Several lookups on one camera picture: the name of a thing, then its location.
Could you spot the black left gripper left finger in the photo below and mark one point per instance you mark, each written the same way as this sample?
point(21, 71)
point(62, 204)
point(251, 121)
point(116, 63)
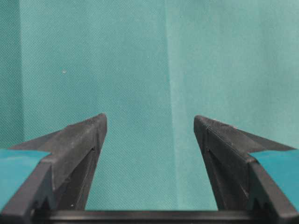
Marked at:
point(54, 171)

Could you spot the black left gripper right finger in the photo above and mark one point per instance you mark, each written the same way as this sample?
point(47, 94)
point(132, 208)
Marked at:
point(249, 172)

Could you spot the green table cloth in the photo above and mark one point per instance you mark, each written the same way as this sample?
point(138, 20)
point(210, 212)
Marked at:
point(151, 66)

